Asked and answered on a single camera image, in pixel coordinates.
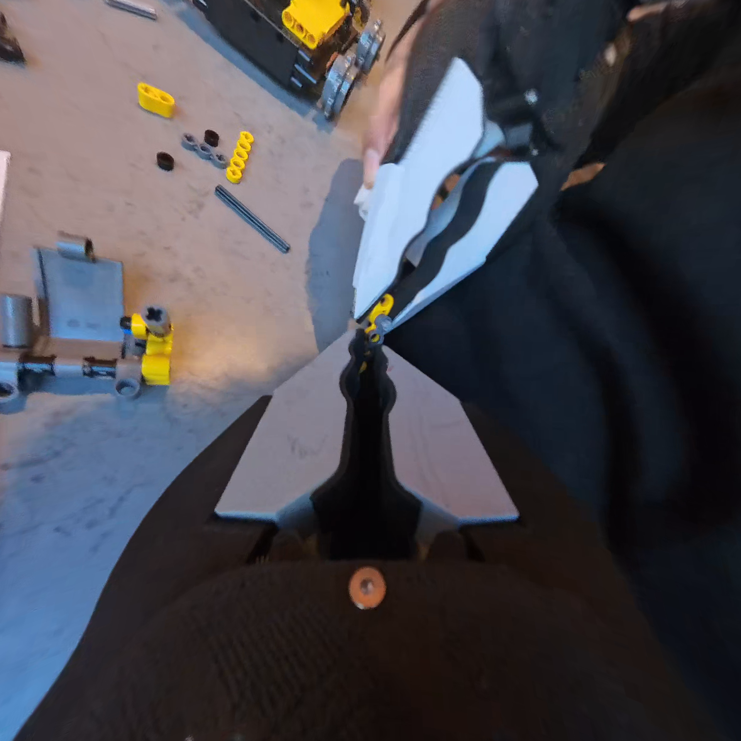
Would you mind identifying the black and yellow toy vehicle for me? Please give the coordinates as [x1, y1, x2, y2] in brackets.
[194, 0, 387, 121]

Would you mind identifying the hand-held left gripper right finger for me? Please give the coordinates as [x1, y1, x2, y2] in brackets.
[376, 342, 520, 528]

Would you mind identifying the long black axle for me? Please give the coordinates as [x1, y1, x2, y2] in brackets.
[214, 184, 291, 254]

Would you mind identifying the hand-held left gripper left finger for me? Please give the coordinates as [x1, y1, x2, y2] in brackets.
[215, 330, 362, 522]

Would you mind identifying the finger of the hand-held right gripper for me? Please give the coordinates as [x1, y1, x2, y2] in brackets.
[384, 161, 540, 326]
[353, 57, 486, 322]

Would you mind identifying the dark brick piece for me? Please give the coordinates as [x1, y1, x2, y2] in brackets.
[0, 14, 27, 64]

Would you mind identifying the person's right hand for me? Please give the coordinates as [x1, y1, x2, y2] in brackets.
[363, 54, 419, 187]

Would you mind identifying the grey desk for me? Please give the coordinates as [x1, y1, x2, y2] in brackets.
[0, 0, 394, 736]

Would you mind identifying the grey and yellow brick subassembly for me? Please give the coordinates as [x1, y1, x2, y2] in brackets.
[0, 232, 174, 414]

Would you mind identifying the yellow two-hole beam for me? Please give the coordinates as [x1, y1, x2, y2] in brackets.
[137, 83, 176, 119]

